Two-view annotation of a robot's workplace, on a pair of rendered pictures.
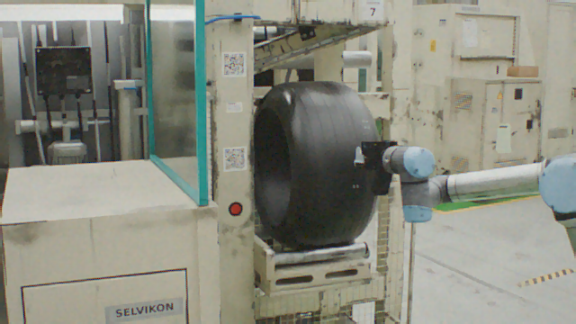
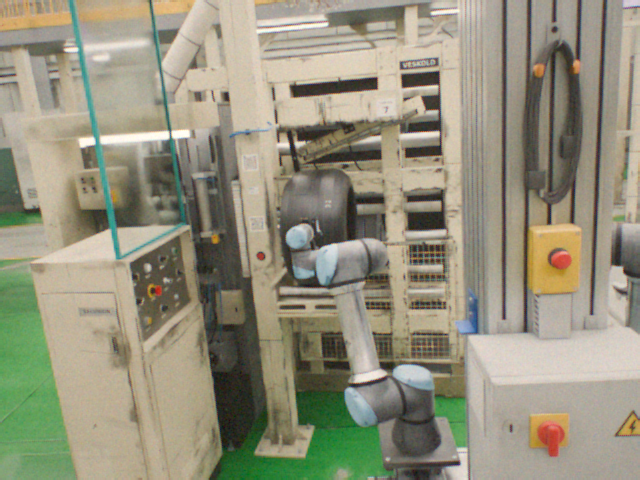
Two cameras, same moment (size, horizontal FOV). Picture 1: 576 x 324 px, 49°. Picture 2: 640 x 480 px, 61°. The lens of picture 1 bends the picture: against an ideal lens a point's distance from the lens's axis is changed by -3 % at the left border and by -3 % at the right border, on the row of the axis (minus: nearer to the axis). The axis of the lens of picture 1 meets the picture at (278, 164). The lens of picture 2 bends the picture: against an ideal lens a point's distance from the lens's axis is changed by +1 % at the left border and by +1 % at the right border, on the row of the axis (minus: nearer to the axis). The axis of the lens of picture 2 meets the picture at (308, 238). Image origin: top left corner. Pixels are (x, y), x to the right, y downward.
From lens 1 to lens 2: 1.47 m
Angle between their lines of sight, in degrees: 33
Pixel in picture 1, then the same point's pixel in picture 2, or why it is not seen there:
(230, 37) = (246, 145)
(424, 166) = (294, 240)
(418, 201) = (296, 264)
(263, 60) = (315, 151)
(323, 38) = (361, 131)
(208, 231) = (122, 274)
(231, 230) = (259, 269)
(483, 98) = not seen: outside the picture
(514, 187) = not seen: hidden behind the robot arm
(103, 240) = (73, 274)
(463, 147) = not seen: outside the picture
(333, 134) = (300, 211)
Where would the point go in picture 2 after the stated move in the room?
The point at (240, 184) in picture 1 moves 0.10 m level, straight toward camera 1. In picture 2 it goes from (262, 240) to (250, 246)
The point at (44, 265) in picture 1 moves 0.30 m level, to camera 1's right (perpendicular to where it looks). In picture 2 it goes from (50, 284) to (100, 293)
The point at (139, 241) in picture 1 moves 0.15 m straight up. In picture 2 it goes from (90, 276) to (82, 236)
